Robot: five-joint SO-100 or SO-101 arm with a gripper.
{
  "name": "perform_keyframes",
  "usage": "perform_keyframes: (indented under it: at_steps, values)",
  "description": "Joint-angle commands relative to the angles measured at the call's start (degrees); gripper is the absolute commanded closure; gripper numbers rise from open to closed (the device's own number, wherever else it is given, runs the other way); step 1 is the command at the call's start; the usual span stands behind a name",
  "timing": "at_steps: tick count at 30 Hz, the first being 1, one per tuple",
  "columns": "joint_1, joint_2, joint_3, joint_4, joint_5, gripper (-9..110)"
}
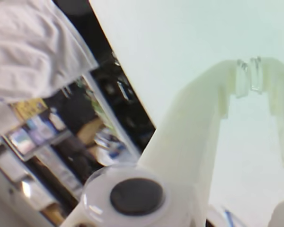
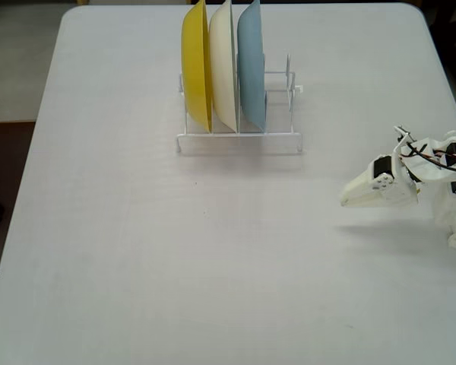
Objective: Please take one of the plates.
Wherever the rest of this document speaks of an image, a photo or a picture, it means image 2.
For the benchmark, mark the yellow plate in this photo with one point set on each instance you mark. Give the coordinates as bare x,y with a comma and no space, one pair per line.
195,64

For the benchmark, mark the blue plate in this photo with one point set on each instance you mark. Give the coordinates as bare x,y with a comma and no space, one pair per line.
251,64

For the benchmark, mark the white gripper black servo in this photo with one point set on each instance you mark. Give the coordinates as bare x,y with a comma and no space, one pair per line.
368,192

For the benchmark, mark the small wrist camera bracket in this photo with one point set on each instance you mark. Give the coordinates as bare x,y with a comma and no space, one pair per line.
402,134

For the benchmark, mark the cream plate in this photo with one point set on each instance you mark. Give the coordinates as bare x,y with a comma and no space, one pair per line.
223,64

